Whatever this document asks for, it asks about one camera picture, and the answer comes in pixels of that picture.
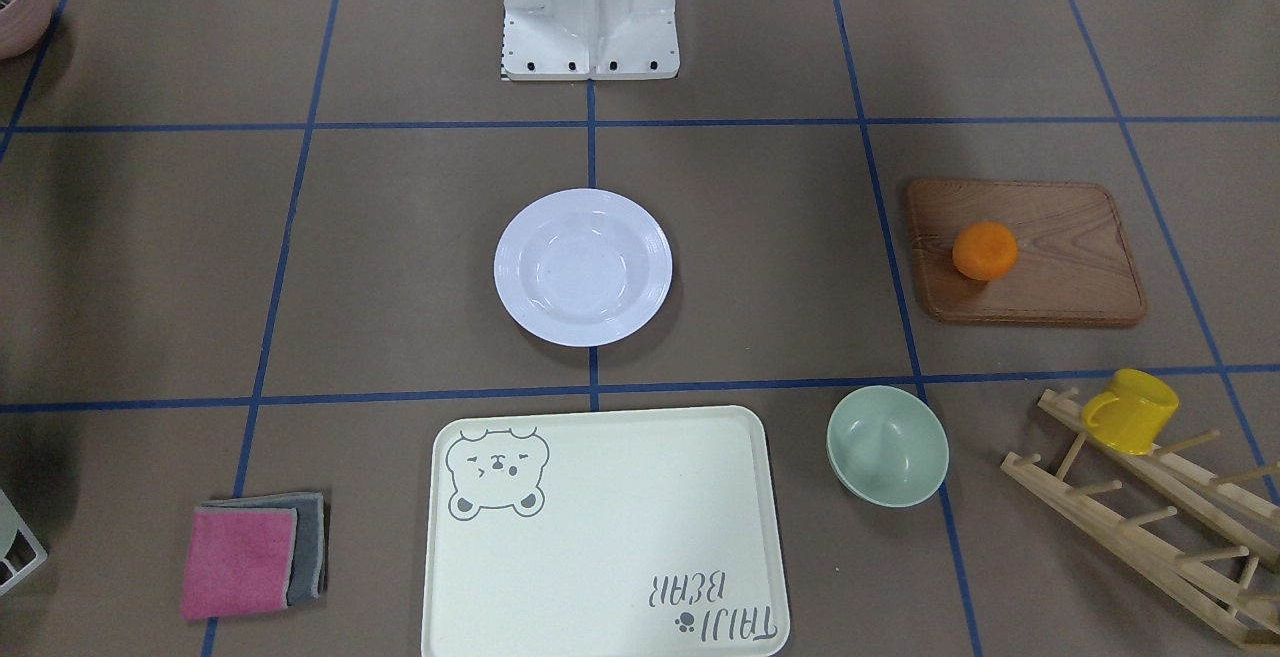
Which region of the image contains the green bowl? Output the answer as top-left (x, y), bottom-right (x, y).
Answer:
top-left (826, 385), bottom-right (950, 508)

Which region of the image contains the wooden peg drying rack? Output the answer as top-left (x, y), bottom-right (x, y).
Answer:
top-left (1000, 388), bottom-right (1279, 656)

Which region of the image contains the yellow mug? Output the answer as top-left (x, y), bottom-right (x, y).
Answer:
top-left (1080, 368), bottom-right (1181, 455)

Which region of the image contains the white wire cup rack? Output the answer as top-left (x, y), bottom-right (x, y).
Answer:
top-left (0, 491), bottom-right (49, 597)

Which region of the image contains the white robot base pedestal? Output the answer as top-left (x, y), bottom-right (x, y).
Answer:
top-left (500, 0), bottom-right (681, 82)

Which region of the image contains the white round plate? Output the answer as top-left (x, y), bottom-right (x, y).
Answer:
top-left (493, 188), bottom-right (675, 348)

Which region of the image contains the pink bowl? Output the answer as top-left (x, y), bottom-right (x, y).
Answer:
top-left (1, 0), bottom-right (54, 60)

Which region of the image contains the wooden cutting board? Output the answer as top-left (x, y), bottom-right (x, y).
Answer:
top-left (902, 178), bottom-right (1147, 328)

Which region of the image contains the orange fruit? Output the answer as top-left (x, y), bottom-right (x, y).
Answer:
top-left (951, 222), bottom-right (1020, 282)

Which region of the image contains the pink and grey cloth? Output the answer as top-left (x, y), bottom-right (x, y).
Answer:
top-left (180, 492), bottom-right (326, 621)

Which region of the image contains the cream bear tray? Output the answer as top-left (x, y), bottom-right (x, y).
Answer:
top-left (420, 405), bottom-right (792, 656)

